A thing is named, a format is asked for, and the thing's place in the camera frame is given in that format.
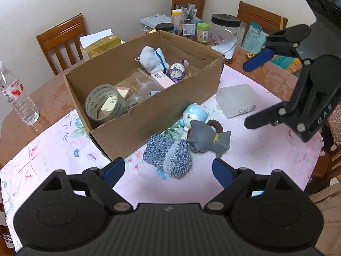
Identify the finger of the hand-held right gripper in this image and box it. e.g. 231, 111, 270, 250
243, 24, 312, 72
244, 55, 341, 143

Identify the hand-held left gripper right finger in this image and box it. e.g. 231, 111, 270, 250
204, 157, 296, 214

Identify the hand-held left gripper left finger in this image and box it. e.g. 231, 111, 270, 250
40, 157, 132, 214

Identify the blue knitted sock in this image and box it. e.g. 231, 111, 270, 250
143, 134, 192, 179

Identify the brown cardboard box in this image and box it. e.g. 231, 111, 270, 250
63, 30, 225, 162

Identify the clear packing tape roll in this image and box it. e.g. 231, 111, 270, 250
85, 83, 128, 125

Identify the brown wooden desktop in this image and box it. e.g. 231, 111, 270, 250
0, 32, 331, 167

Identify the teal packet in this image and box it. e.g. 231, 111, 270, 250
241, 22, 267, 52

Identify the colourful flat packet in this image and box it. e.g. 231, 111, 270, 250
271, 55, 303, 75

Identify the pink floral tablecloth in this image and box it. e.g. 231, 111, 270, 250
0, 64, 324, 252

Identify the translucent plastic container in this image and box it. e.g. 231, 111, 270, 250
216, 84, 260, 118

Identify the grey plush toy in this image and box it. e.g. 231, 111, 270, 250
186, 120, 232, 158

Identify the large clear black-lid jar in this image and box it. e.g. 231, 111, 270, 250
209, 13, 241, 64

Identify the green-lid bottle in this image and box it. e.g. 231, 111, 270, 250
197, 23, 210, 44

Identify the blue and white toy figure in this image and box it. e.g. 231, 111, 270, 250
179, 103, 209, 134

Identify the brown floral cloth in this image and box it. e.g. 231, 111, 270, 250
327, 109, 341, 140

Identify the clear pen holder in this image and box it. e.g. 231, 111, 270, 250
181, 3, 198, 37

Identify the purple small clock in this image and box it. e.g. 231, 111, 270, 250
166, 62, 186, 83

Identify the yellow-lid bottle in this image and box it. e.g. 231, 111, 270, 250
171, 10, 183, 34

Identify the clear plastic cup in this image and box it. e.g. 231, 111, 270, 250
125, 69, 162, 108

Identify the long pink carton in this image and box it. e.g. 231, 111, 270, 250
151, 72, 175, 88

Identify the small black-lid jar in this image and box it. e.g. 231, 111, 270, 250
155, 23, 175, 35

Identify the white knitted sock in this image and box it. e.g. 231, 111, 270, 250
135, 46, 171, 74

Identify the stack of white papers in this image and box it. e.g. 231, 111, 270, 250
139, 14, 172, 31

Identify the clear plastic water bottle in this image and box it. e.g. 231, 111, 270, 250
0, 61, 40, 126

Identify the yellow tissue box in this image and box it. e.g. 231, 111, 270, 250
79, 28, 126, 60

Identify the brown hair tie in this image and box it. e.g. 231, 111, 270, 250
206, 119, 224, 134

